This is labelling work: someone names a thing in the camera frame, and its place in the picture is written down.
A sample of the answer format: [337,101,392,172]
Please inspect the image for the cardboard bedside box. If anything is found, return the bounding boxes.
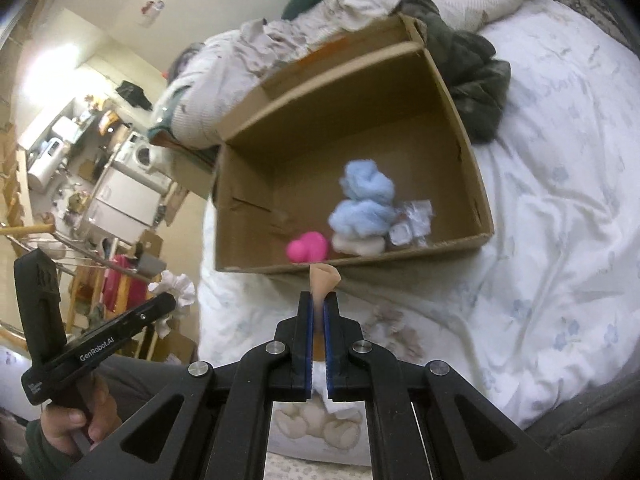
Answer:
[170,151,216,200]

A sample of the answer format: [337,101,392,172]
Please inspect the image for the clear plastic packet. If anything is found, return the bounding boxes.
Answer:
[387,200,435,249]

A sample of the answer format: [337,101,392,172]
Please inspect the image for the grey small bin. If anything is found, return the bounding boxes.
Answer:
[136,252,166,278]

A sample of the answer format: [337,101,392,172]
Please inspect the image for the light blue plush toy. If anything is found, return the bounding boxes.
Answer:
[328,159,396,238]

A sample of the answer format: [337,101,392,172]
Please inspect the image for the pink ball toy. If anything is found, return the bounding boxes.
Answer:
[286,231,330,263]

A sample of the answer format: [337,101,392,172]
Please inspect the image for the white floral duvet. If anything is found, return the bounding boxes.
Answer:
[198,0,639,450]

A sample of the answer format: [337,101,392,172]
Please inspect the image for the white washing machine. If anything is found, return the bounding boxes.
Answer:
[113,131,166,186]

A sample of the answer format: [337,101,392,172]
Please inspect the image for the black hanging garment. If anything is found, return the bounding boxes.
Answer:
[115,80,153,112]

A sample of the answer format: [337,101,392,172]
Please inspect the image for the red pink storage bin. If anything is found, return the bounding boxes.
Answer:
[102,255,148,312]

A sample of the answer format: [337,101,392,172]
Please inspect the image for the tan sock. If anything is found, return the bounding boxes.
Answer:
[309,263,342,309]

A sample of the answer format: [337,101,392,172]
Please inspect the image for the beige patterned crumpled blanket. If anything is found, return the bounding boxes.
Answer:
[146,0,524,150]

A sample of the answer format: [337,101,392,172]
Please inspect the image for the beige lace scrunchie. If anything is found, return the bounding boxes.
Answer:
[362,306,425,364]

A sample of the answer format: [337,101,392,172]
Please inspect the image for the open cardboard box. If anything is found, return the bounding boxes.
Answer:
[214,14,495,274]

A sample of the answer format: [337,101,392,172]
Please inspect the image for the person's left hand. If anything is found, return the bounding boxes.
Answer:
[40,376,122,456]

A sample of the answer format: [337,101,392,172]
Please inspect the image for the white kitchen cabinets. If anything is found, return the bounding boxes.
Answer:
[84,168,162,244]

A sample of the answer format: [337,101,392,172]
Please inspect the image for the dark green camouflage garment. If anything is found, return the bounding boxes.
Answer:
[394,0,511,144]

